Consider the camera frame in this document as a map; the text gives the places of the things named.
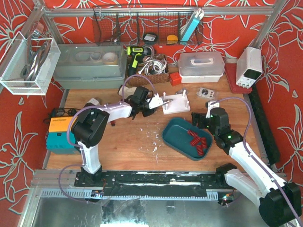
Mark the bagged white control box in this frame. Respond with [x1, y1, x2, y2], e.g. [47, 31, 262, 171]
[196, 87, 219, 100]

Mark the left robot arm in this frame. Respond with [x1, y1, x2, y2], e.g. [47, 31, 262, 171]
[69, 87, 163, 187]

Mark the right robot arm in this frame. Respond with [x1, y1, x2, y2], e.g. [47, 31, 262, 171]
[191, 107, 303, 227]

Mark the red spring upper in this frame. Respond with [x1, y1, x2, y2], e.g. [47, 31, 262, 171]
[187, 130, 198, 137]

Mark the red spring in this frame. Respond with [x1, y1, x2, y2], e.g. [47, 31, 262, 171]
[190, 137, 200, 147]
[196, 144, 204, 157]
[200, 137, 208, 149]
[187, 130, 198, 137]

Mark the red spring middle left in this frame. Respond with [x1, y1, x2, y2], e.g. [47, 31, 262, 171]
[190, 137, 200, 147]

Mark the red spring middle right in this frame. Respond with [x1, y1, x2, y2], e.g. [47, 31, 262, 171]
[200, 137, 208, 149]

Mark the red spring lower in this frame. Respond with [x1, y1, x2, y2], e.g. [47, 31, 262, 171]
[196, 144, 204, 157]

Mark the white work glove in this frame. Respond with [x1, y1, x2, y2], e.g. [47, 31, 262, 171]
[118, 86, 137, 99]

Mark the teal plastic tray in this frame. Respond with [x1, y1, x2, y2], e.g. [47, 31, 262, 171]
[162, 118, 213, 161]

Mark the orange power cube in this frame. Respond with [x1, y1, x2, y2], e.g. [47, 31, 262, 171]
[169, 72, 182, 87]

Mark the woven basket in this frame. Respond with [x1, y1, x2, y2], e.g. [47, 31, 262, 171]
[125, 54, 170, 87]

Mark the small white adapter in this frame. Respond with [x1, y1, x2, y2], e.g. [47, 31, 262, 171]
[85, 98, 100, 107]

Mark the white plastic toolbox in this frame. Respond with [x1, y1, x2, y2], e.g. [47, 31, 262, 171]
[178, 52, 225, 83]

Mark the red mat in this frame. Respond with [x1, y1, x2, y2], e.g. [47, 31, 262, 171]
[225, 63, 252, 94]

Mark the grey storage box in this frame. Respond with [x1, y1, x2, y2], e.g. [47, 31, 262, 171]
[53, 44, 127, 89]

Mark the white power supply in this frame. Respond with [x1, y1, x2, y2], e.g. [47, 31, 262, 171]
[236, 47, 262, 89]

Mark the yellow tape measure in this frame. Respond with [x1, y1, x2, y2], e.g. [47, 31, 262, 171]
[167, 35, 178, 45]

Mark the orange teal device box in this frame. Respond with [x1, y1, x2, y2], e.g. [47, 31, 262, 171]
[46, 116, 80, 155]

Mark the blue white tool case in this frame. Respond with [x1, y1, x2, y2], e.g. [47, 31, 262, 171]
[180, 8, 205, 45]

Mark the clear acrylic box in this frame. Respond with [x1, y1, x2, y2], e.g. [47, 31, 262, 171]
[0, 32, 61, 96]

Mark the white four-peg base plate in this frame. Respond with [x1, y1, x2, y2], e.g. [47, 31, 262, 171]
[162, 92, 191, 115]

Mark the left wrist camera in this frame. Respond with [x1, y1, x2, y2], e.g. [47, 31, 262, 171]
[146, 94, 164, 109]

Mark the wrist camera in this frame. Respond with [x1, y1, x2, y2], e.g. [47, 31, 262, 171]
[146, 94, 164, 109]
[206, 100, 220, 118]

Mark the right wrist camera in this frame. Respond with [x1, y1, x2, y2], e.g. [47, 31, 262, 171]
[206, 100, 220, 118]

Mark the white coiled cable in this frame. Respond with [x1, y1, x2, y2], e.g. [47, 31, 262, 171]
[138, 59, 168, 75]

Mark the green yellow cordless drill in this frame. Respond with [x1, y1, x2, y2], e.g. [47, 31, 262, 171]
[126, 46, 152, 76]

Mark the black cable duct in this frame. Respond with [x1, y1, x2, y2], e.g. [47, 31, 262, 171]
[249, 85, 280, 165]

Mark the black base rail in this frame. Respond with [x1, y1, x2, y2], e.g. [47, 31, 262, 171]
[74, 171, 234, 198]

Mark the black wire basket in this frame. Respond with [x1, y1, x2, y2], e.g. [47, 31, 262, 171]
[92, 3, 203, 46]

